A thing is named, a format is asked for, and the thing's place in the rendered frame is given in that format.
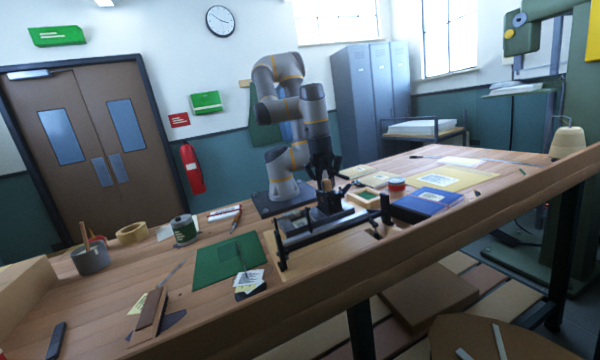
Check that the brown double door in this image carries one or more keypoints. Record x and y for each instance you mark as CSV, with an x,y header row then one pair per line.
x,y
80,190

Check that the red fire extinguisher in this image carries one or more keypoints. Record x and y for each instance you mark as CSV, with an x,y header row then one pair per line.
x,y
194,170

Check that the black hinge block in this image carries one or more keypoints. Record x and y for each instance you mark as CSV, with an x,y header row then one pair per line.
x,y
386,210
280,250

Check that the wooden framed green pad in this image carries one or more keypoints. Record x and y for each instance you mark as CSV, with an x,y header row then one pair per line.
x,y
364,197

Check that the yellow paper note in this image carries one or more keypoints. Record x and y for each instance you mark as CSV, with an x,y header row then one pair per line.
x,y
137,305

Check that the yellow docket book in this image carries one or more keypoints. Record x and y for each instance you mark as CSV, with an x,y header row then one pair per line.
x,y
378,180
357,171

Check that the cardboard box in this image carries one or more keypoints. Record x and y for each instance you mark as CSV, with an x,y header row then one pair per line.
x,y
10,300

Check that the green standing machine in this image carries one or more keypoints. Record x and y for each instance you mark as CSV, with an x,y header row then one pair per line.
x,y
585,150

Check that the grey steel strip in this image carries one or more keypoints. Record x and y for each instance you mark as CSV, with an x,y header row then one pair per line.
x,y
499,342
464,354

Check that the wooden jig base board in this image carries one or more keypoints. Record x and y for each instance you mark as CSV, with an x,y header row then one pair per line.
x,y
330,256

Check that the tan tape roll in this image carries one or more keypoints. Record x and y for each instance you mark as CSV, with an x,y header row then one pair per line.
x,y
132,235

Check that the red white marker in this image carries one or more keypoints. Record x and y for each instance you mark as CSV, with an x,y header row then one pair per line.
x,y
224,216
224,209

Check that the tan twine cone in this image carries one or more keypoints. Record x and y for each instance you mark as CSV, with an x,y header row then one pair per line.
x,y
567,142

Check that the grey metal lockers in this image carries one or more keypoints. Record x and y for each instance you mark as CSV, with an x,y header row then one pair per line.
x,y
367,100

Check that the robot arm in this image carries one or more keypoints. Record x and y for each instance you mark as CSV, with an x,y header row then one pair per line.
x,y
280,180

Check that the window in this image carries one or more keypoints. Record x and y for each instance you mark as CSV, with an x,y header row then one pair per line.
x,y
335,20
450,35

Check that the brown wooden block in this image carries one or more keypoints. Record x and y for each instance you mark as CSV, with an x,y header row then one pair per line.
x,y
149,312

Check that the green wall box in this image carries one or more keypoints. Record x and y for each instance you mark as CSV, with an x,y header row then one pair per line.
x,y
206,102

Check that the dark blue leather piece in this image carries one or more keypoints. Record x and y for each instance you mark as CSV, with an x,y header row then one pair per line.
x,y
175,320

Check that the red wall sign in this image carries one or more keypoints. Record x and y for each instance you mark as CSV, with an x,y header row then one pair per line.
x,y
179,120

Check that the long steel ruler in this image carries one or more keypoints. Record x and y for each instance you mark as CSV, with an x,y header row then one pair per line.
x,y
512,162

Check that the white printed note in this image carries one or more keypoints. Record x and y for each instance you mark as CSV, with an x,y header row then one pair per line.
x,y
247,277

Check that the yellow sticky note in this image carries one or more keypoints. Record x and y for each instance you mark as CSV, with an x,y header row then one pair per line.
x,y
247,288

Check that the green notice board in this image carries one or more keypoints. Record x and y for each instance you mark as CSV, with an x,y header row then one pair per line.
x,y
262,132

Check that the metal trolley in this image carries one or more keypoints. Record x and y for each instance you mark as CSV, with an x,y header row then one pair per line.
x,y
410,137

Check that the black numbering machine wooden knob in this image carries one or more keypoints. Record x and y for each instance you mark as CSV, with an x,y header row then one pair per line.
x,y
330,202

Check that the white paper pile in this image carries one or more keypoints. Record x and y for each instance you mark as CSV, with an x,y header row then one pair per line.
x,y
515,88

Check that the black flat block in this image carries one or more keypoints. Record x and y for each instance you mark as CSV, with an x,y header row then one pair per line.
x,y
252,295

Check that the white paper stack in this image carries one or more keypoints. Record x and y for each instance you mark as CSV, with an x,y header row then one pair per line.
x,y
422,126

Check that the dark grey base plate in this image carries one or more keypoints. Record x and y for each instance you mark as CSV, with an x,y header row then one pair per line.
x,y
265,206

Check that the wooden stick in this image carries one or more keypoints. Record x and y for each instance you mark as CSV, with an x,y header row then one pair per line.
x,y
84,235

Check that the green mat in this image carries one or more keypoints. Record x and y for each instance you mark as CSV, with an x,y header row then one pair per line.
x,y
215,270

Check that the ceiling light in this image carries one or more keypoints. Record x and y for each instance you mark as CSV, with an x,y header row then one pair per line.
x,y
103,3

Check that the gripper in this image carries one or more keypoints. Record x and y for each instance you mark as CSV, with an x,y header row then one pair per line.
x,y
321,150

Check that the black flat bar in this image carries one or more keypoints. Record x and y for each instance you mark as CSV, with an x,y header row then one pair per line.
x,y
56,341

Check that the brown round stool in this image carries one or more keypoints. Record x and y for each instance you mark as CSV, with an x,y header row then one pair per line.
x,y
480,340

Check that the red ink tin grey lid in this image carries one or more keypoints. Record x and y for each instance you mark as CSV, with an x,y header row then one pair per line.
x,y
396,186

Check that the grey jig nest plate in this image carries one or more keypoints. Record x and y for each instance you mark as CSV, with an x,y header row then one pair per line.
x,y
300,225

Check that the small black yellow clip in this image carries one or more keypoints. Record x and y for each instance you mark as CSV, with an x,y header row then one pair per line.
x,y
477,193

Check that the black clamp knob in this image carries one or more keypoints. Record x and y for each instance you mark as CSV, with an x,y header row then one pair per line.
x,y
373,231

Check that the steel blade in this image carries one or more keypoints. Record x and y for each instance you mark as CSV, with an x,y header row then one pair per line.
x,y
171,274

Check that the brown flat box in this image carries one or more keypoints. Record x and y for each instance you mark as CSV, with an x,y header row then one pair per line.
x,y
430,295

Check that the black pen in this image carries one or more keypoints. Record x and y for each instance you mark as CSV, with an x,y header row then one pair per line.
x,y
422,157

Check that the grey pot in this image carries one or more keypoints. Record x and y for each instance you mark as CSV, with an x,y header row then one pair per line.
x,y
91,260

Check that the large yellow envelope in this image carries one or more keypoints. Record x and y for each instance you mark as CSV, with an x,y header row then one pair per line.
x,y
467,176

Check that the blue ledger book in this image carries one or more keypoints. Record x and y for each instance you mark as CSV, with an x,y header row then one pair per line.
x,y
415,205

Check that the round wall clock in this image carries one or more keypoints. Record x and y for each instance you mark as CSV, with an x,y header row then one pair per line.
x,y
220,21

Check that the green tin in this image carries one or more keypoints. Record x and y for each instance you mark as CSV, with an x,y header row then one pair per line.
x,y
185,231

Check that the green wall sign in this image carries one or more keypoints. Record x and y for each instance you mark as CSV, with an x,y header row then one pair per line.
x,y
57,36

